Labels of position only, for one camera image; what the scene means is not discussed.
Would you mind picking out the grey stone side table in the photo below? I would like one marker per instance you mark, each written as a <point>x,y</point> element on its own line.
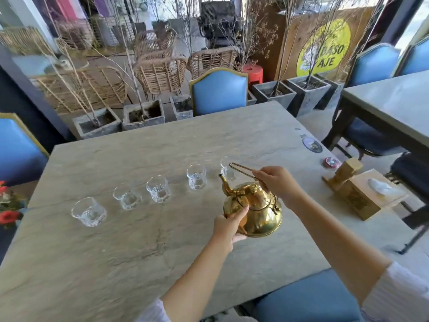
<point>392,103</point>

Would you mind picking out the gold metal teapot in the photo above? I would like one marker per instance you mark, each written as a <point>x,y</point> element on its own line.
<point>256,212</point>

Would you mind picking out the person's right thumb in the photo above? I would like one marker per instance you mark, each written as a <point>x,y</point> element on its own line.
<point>259,180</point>

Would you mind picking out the grey concrete planter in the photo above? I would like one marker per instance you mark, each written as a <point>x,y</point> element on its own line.
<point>330,92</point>
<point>274,93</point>
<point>144,114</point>
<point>181,107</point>
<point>97,123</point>
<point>310,93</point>

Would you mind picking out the person's left hand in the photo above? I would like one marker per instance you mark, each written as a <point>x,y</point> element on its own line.
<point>226,228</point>

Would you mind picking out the white tissue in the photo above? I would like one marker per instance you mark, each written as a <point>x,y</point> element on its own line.
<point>380,186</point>

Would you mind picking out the round red tin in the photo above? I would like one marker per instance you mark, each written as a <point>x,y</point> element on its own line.
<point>331,162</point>

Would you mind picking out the white striped sleeve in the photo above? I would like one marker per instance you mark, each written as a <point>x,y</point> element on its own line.
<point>152,313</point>
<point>398,295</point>

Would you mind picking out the person's left thumb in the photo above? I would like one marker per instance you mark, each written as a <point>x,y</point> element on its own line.
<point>241,212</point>

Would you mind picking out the blue chair with gold frame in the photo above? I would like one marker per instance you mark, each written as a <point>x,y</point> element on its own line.
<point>415,56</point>
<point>18,152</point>
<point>372,93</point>
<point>219,92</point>

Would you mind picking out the red plastic stool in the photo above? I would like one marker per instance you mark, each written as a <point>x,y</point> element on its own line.
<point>253,74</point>

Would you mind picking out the person's right forearm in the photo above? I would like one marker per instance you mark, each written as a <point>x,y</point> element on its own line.
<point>338,246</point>

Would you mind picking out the wooden tissue box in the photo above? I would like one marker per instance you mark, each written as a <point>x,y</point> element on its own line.
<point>368,197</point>

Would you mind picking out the clear textured drinking glass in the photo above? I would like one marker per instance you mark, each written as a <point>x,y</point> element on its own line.
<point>196,176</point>
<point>227,170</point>
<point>89,211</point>
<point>158,189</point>
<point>126,197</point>

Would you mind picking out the wooden board with yellow sign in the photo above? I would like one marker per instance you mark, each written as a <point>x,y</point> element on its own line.
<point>321,46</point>

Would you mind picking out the woven rattan chair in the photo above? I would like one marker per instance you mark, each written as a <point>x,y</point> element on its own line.
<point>161,77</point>
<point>82,88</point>
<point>23,41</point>
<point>154,45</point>
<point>213,60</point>

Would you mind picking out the white striped right sleeve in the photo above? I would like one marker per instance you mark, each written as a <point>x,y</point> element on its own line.
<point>398,295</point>

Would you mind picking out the wooden block holder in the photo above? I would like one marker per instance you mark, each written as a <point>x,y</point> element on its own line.
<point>345,172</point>

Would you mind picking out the person's left forearm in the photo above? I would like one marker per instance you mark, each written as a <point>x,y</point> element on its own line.
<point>197,283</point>

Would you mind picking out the red artificial flowers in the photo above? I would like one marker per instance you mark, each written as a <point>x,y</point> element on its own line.
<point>10,206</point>

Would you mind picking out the black covered equipment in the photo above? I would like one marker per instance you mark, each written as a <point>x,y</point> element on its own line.
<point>219,21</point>

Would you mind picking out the person's right hand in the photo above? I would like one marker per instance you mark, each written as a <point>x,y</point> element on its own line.
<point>280,184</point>

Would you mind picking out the white striped left sleeve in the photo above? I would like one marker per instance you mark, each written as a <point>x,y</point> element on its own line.
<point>152,313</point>

